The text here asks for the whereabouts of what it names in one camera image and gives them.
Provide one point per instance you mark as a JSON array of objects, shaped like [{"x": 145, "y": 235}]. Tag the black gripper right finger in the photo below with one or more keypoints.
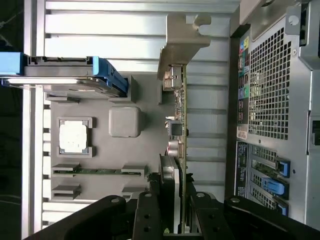
[{"x": 210, "y": 217}]

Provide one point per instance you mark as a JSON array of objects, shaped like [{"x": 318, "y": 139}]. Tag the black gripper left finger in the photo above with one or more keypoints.
[{"x": 147, "y": 215}]

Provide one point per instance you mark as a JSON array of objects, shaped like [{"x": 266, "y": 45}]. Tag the green ram stick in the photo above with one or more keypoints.
[{"x": 100, "y": 171}]

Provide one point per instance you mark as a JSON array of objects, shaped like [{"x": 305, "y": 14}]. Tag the grey parts rack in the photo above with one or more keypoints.
[{"x": 100, "y": 152}]

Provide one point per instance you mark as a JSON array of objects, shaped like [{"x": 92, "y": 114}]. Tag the silver cpu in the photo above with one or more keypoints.
[{"x": 73, "y": 136}]

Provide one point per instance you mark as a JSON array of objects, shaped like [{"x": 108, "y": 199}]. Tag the open grey pc case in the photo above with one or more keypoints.
[{"x": 300, "y": 125}]

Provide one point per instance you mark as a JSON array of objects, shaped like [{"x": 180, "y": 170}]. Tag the silver hard disk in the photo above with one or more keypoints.
[{"x": 62, "y": 85}]

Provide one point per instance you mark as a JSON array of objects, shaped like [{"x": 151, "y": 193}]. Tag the blue disk carrier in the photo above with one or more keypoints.
[{"x": 10, "y": 63}]

